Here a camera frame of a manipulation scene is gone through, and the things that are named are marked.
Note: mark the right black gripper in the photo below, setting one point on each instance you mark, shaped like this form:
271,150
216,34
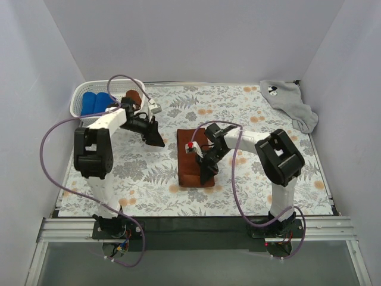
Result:
209,159

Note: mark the grey cloth in corner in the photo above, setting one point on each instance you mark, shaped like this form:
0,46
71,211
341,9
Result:
286,96

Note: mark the floral patterned table mat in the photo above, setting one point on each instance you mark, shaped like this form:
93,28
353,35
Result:
145,178

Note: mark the brown towel pile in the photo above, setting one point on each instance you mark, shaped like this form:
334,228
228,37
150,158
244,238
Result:
188,169

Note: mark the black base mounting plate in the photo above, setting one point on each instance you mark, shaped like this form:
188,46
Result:
250,240

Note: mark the blue rolled towel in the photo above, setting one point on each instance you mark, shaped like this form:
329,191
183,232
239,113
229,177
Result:
88,103
102,101

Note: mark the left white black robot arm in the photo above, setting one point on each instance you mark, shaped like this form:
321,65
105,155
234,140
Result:
93,156

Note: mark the left blue rolled towel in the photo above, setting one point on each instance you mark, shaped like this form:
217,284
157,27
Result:
88,103

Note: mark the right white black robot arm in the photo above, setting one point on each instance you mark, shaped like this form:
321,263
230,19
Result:
279,157

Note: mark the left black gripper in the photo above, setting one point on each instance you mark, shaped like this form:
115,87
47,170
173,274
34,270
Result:
149,128

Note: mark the aluminium frame rail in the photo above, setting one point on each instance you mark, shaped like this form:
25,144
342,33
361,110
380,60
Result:
318,228

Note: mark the right blue rolled towel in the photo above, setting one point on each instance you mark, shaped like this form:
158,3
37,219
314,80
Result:
102,101

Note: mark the white perforated plastic basket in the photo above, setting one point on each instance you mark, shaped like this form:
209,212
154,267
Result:
78,98

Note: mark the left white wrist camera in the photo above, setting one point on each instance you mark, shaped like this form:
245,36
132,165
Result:
153,107

